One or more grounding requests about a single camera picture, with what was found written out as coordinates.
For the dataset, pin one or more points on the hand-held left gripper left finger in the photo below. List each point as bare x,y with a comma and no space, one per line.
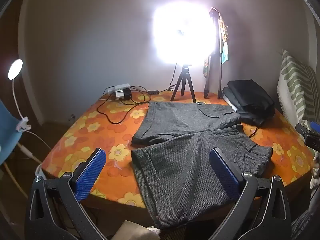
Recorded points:
91,172

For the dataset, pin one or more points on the floral hanging cloth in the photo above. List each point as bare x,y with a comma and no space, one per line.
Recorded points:
206,66

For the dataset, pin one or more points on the beige cloth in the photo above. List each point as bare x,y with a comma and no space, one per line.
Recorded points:
136,231

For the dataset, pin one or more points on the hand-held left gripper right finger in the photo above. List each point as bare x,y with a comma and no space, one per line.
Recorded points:
222,172

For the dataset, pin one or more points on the green striped white cushion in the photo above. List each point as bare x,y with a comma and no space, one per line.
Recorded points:
295,87

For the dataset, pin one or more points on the teal hanging cloth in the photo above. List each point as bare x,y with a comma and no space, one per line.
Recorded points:
225,53

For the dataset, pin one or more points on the folded black clothes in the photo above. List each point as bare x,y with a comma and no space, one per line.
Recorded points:
252,97

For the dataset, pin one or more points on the black tripod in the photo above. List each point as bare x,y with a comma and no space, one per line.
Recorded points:
184,76

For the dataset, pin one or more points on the grey houndstooth pants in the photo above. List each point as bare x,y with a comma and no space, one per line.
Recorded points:
180,155

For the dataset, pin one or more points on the black power adapter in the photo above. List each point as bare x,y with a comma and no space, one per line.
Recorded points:
128,94

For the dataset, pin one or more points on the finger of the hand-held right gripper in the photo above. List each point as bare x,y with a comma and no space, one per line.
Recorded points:
311,140
315,125

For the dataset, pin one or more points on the white clip lamp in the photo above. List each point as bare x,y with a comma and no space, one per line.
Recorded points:
15,68

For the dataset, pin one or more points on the orange floral tablecloth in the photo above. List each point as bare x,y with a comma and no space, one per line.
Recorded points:
82,135

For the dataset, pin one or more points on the silver tripod stand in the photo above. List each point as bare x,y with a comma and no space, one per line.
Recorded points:
220,75

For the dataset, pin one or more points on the folded white cloth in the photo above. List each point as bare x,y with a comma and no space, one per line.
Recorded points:
228,100

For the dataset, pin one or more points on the white power strip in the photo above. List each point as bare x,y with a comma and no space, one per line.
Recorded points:
118,87

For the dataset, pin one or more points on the bright light panel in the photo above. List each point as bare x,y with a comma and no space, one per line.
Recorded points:
185,35

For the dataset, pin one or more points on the white charger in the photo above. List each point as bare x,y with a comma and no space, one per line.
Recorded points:
120,96

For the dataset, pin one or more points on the blue chair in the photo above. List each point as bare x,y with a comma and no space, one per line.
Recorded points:
10,130

